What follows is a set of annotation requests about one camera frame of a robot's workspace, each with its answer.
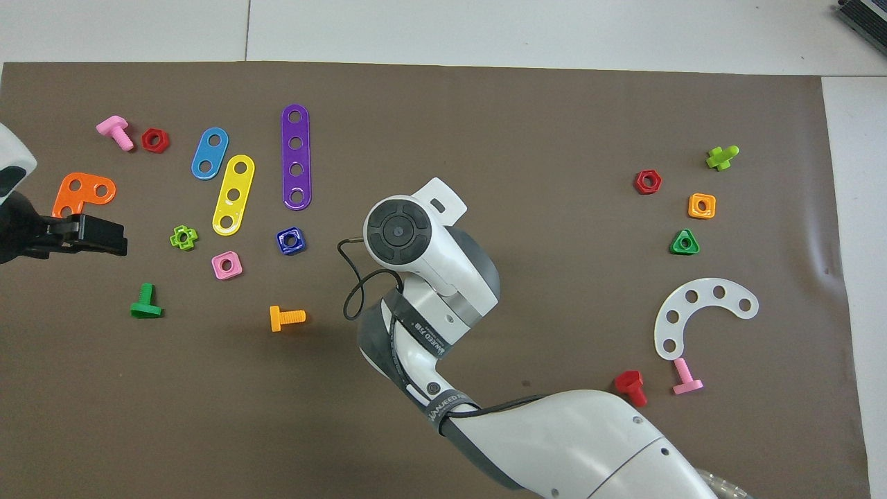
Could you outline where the lime green flower nut left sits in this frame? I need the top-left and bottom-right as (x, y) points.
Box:
(705, 144), (741, 172)

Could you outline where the white curved perforated plate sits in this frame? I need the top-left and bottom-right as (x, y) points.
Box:
(653, 278), (760, 361)

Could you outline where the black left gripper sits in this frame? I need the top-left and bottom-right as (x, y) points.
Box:
(0, 193), (129, 265)

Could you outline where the grey corrugated hose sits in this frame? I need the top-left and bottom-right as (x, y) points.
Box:
(693, 467), (756, 499)

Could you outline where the blue two-hole plate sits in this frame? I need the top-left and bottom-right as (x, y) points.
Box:
(191, 127), (230, 181)

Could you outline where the blue square nut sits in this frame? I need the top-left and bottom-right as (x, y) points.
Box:
(276, 227), (308, 256)

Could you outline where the purple four-hole plate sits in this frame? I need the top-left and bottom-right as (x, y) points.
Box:
(281, 104), (313, 211)

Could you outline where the pink square nut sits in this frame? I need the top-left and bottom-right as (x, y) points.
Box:
(211, 250), (244, 281)

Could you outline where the green plastic bolt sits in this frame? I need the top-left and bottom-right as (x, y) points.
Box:
(130, 282), (164, 319)

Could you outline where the yellow three-hole plate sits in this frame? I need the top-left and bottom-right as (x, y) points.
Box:
(211, 154), (256, 237)

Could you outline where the orange plastic bolt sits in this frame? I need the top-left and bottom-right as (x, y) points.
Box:
(269, 305), (307, 333)

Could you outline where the red plastic bolt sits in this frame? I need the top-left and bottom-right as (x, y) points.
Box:
(614, 370), (649, 408)

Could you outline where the brown paper mat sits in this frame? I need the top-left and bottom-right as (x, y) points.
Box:
(0, 61), (872, 499)

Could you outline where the dark striped device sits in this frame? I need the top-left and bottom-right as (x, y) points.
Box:
(834, 0), (887, 40)

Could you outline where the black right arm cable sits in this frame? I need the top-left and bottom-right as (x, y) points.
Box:
(337, 238), (555, 420)

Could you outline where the orange three-hole corner plate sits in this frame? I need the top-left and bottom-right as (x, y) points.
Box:
(52, 172), (117, 219)

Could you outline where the pink plastic bolt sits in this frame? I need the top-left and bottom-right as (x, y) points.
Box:
(96, 115), (135, 152)
(671, 357), (705, 396)

